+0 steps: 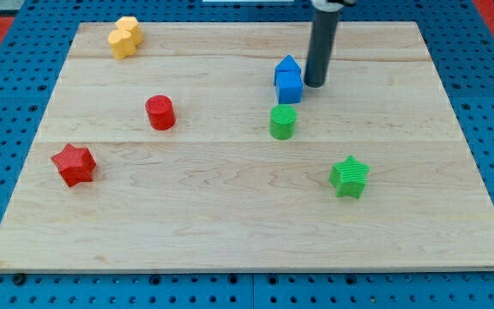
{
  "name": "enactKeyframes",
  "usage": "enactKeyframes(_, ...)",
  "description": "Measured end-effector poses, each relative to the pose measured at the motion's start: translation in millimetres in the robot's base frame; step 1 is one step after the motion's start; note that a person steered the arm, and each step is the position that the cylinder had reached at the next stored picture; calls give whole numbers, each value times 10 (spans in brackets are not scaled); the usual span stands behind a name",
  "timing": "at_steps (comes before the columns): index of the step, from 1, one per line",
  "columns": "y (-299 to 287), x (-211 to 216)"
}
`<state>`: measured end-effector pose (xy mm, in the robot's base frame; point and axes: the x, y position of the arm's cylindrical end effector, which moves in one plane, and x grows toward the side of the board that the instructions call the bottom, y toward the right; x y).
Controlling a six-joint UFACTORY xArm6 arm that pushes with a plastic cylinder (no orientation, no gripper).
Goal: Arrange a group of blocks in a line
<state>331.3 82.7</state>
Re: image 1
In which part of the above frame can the wooden board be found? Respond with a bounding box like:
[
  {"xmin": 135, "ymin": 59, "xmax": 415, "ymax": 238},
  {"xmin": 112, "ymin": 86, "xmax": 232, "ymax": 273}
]
[{"xmin": 0, "ymin": 21, "xmax": 494, "ymax": 274}]

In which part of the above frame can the green cylinder block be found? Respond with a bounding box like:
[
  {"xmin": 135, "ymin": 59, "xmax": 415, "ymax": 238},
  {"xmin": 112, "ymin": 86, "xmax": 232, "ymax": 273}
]
[{"xmin": 269, "ymin": 105, "xmax": 297, "ymax": 140}]

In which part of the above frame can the blue cube block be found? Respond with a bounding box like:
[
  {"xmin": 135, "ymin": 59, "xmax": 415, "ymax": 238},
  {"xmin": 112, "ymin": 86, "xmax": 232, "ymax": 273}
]
[{"xmin": 275, "ymin": 71, "xmax": 304, "ymax": 104}]

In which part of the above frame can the blue triangle block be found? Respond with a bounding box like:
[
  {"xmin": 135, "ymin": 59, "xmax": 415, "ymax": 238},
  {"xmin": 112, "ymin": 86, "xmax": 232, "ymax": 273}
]
[{"xmin": 274, "ymin": 55, "xmax": 301, "ymax": 85}]

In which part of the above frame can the red cylinder block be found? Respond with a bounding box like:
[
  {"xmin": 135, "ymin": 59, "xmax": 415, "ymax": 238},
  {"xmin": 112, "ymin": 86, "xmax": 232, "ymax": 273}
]
[{"xmin": 145, "ymin": 94, "xmax": 176, "ymax": 130}]

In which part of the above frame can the green star block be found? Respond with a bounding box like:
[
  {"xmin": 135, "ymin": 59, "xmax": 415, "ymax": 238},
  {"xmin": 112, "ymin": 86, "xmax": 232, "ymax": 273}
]
[{"xmin": 329, "ymin": 155, "xmax": 371, "ymax": 199}]

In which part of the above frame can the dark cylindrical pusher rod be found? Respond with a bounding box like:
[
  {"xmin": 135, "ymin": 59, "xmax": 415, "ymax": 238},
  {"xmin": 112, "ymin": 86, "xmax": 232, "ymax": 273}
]
[{"xmin": 304, "ymin": 3, "xmax": 343, "ymax": 88}]

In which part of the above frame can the yellow heart block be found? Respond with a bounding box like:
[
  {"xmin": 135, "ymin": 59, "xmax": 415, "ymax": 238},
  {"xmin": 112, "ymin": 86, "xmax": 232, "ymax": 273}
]
[{"xmin": 107, "ymin": 29, "xmax": 136, "ymax": 60}]

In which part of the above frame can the red star block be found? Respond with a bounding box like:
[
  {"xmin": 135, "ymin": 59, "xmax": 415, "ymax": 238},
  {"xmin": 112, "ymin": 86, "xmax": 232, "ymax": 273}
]
[{"xmin": 51, "ymin": 143, "xmax": 96, "ymax": 187}]

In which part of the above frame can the yellow hexagon block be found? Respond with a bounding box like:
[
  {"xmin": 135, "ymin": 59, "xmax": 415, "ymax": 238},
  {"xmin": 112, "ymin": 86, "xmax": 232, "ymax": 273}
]
[{"xmin": 115, "ymin": 16, "xmax": 143, "ymax": 45}]

